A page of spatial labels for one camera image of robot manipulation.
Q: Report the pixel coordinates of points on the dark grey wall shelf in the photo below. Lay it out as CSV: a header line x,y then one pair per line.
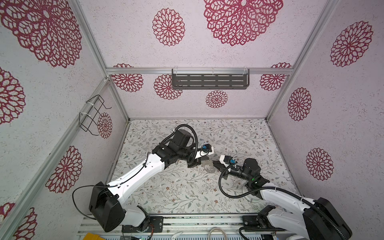
x,y
198,81

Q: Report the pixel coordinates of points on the white round alarm clock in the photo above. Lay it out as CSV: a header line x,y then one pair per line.
x,y
250,198

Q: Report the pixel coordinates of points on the silver metal key bottle opener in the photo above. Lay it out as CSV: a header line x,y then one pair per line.
x,y
208,166

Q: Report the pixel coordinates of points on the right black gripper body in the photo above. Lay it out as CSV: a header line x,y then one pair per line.
x,y
237,174

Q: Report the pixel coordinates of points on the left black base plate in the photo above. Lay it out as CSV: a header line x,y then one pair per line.
x,y
150,224

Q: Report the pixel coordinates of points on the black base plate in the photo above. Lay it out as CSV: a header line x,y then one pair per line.
x,y
150,224
258,223

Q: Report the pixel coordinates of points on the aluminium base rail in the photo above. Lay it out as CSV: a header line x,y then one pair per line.
x,y
168,224

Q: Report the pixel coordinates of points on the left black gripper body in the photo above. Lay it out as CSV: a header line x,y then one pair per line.
x,y
193,162

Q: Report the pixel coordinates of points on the yellow object at bottom edge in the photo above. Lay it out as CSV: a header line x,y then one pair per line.
x,y
90,236

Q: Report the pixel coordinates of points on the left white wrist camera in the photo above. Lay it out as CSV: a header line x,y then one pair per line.
x,y
206,150

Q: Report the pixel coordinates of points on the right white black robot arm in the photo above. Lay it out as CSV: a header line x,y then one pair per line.
x,y
307,218

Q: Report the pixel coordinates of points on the black wire wall basket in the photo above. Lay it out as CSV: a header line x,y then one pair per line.
x,y
89,117

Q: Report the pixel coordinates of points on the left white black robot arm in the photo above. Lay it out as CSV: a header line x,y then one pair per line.
x,y
106,203

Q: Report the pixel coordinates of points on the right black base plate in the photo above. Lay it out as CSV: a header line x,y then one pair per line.
x,y
258,223

